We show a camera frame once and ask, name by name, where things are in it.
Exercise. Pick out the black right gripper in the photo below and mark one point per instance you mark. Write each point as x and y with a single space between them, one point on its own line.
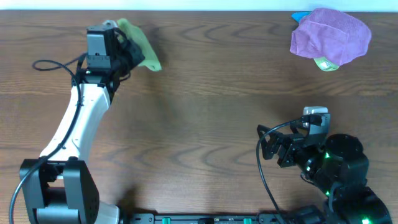
291 144

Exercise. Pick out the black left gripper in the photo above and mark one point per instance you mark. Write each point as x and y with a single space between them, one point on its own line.
131 54

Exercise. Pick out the light green cloth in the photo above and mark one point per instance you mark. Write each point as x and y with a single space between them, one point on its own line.
134 33

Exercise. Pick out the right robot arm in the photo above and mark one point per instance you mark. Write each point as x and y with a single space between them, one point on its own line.
335 164

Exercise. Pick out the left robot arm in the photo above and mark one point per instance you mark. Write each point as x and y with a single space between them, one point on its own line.
57 186

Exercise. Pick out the purple cloth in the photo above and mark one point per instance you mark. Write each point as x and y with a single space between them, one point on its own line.
332 34

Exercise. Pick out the blue cloth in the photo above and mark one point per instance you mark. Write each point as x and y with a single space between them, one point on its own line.
298 16

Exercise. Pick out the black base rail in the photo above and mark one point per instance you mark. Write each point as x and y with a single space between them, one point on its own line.
149 218

